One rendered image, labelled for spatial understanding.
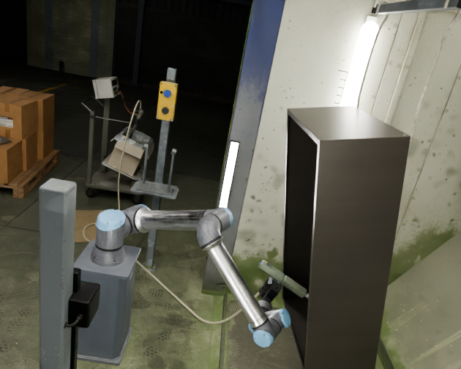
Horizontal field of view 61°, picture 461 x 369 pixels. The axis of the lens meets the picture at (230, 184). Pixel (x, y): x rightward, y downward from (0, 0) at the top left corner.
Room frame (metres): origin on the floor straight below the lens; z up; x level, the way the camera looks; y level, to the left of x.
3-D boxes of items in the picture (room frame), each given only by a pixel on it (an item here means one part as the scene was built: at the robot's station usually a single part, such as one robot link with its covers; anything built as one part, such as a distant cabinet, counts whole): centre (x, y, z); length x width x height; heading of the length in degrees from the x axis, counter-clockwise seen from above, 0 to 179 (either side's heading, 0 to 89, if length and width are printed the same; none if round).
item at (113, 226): (1.89, 0.60, 0.83); 0.17 x 0.15 x 0.18; 153
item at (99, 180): (4.07, 1.30, 0.64); 0.73 x 0.50 x 1.27; 94
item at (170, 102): (2.71, 0.54, 1.42); 0.12 x 0.06 x 0.26; 92
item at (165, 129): (2.77, 0.55, 0.82); 0.06 x 0.06 x 1.64; 2
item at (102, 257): (1.88, 0.61, 0.69); 0.19 x 0.19 x 0.10
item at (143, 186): (2.61, 0.53, 0.95); 0.26 x 0.15 x 0.32; 92
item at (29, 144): (4.06, 2.42, 0.33); 0.38 x 0.29 x 0.36; 12
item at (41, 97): (4.45, 2.43, 0.69); 0.38 x 0.29 x 0.36; 8
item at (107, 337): (1.88, 0.61, 0.32); 0.31 x 0.31 x 0.64; 2
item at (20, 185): (4.05, 2.55, 0.07); 1.20 x 0.80 x 0.14; 9
